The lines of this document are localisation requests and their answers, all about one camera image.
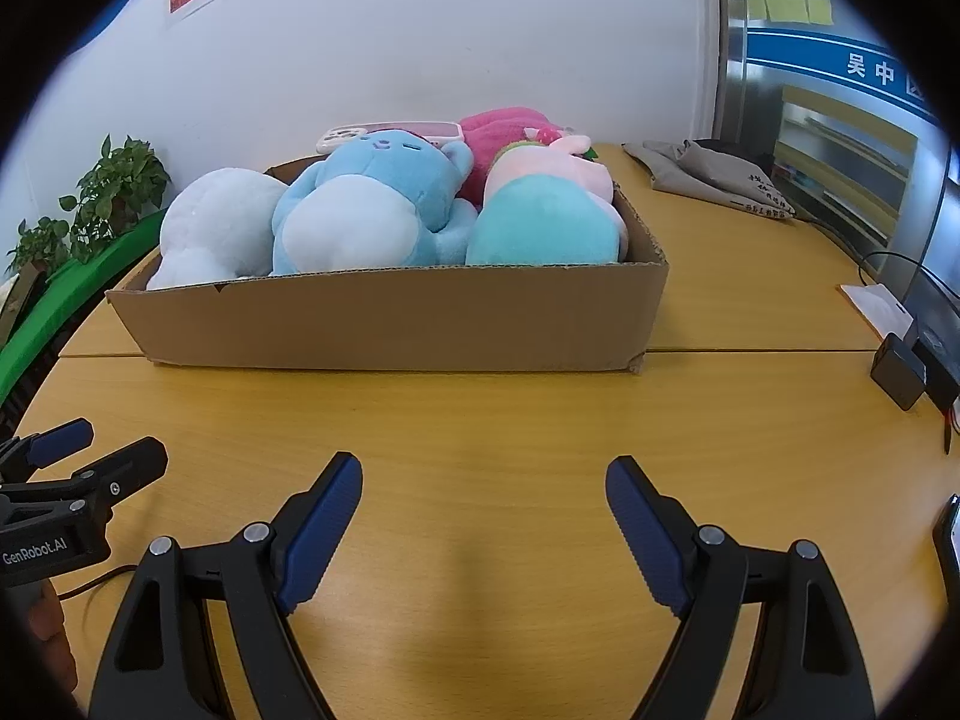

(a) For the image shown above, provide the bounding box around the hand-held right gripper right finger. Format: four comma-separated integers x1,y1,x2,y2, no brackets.
606,456,878,720

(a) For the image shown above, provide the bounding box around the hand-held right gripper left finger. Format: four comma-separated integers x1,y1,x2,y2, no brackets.
88,451,365,720

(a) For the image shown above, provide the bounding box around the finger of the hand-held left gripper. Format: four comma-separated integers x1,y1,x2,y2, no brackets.
0,435,169,520
0,418,96,487

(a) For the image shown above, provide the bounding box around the cardboard box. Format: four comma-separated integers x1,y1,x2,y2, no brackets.
105,156,670,374

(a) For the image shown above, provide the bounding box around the white panda plush toy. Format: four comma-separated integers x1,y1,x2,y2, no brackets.
146,169,290,290

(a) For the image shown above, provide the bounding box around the teal and pink plush toy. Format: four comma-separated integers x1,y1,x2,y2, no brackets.
465,127,632,268

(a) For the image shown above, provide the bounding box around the blue plush toy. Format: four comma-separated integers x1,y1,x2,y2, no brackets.
270,127,478,275

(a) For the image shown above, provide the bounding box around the person's left hand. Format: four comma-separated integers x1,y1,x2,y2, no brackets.
22,581,80,697

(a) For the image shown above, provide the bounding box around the potted green plant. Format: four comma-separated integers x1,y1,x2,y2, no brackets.
4,135,173,280

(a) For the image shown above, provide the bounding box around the black smartphone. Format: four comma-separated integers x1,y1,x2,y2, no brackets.
932,495,960,587

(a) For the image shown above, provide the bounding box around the black power adapter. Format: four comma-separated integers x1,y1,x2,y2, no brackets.
870,333,931,412

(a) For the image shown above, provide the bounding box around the white paper sheet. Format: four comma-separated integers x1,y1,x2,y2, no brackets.
838,283,913,336

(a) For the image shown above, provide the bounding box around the dark monitor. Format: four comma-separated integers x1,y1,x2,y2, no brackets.
903,261,960,400

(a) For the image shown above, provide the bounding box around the grey cloth bag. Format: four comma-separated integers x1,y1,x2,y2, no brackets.
622,138,800,223

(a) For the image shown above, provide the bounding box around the white toy phone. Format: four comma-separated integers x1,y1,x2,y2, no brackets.
315,120,463,157

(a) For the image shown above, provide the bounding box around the blue banner strip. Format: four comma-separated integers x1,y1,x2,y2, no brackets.
746,26,943,122

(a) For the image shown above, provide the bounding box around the thin dark cable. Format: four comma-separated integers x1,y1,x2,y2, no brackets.
56,564,142,601

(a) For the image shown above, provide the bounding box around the black cable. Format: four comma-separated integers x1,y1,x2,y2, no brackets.
858,250,928,287

